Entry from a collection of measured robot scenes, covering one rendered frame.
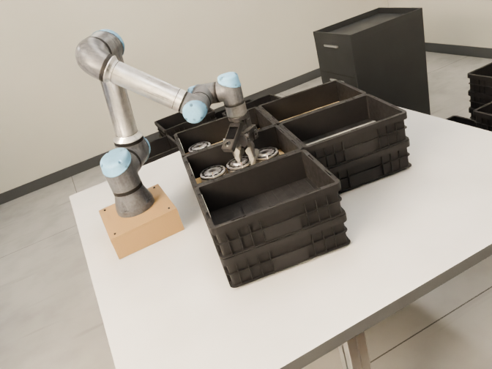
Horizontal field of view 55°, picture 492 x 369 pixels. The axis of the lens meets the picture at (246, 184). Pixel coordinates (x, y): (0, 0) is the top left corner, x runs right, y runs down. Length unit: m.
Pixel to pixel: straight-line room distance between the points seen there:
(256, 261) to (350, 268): 0.27
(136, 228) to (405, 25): 2.42
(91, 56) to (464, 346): 1.75
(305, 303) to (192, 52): 3.93
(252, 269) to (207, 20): 3.86
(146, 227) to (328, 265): 0.70
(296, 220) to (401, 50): 2.32
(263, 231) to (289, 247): 0.11
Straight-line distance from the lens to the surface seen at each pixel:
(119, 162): 1.77
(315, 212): 1.39
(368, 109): 2.02
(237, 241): 1.36
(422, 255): 1.44
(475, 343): 2.15
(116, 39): 1.79
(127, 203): 1.82
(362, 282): 1.37
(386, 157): 1.80
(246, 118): 1.76
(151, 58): 4.88
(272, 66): 5.37
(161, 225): 1.78
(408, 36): 3.54
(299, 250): 1.43
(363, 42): 3.30
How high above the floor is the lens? 1.60
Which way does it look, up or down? 27 degrees down
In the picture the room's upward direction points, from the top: 16 degrees counter-clockwise
